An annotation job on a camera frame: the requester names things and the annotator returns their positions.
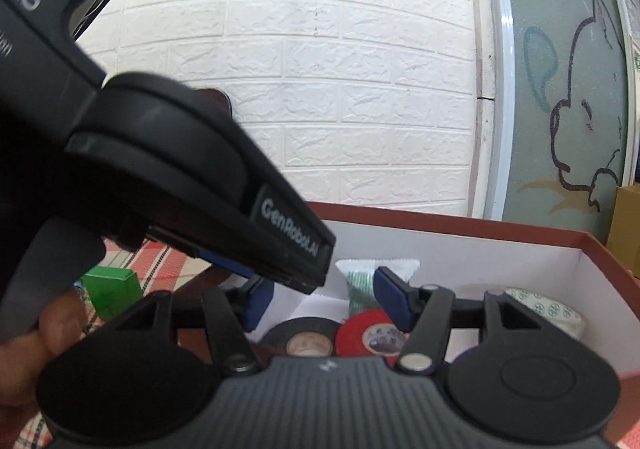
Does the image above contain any red plaid blanket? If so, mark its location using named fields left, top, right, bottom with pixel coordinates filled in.
left=15, top=239, right=211, bottom=449

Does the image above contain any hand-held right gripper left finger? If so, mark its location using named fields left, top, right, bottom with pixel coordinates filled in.
left=102, top=278, right=276, bottom=376

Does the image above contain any green small box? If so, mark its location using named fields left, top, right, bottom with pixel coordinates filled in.
left=80, top=265, right=141, bottom=322

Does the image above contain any white green-printed packet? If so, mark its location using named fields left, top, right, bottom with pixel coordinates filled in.
left=335, top=258, right=421, bottom=325

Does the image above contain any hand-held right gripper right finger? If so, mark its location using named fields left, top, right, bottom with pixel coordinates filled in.
left=372, top=266, right=566, bottom=375

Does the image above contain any red tape roll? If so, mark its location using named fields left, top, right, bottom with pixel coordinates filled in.
left=335, top=309, right=413, bottom=357

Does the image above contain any clear green-printed tape roll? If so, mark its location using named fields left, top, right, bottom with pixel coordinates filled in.
left=502, top=286, right=587, bottom=340

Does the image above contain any large tan cardboard carton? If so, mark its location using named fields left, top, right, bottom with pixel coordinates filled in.
left=605, top=185, right=640, bottom=275

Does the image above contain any frosted glass cartoon panel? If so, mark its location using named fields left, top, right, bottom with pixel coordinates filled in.
left=500, top=0, right=631, bottom=230

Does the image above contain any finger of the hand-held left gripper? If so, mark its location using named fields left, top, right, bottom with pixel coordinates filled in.
left=195, top=249, right=266, bottom=282

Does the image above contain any white door frame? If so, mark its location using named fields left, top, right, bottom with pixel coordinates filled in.
left=462, top=0, right=517, bottom=220

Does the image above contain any brown chair back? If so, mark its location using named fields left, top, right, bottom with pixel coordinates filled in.
left=197, top=88, right=233, bottom=118

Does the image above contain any brown cardboard box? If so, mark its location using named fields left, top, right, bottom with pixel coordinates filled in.
left=175, top=201, right=640, bottom=449

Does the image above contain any person's left hand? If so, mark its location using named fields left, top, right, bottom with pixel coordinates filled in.
left=0, top=286, right=101, bottom=410

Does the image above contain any black tape roll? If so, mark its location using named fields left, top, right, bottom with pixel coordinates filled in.
left=260, top=316, right=343, bottom=357

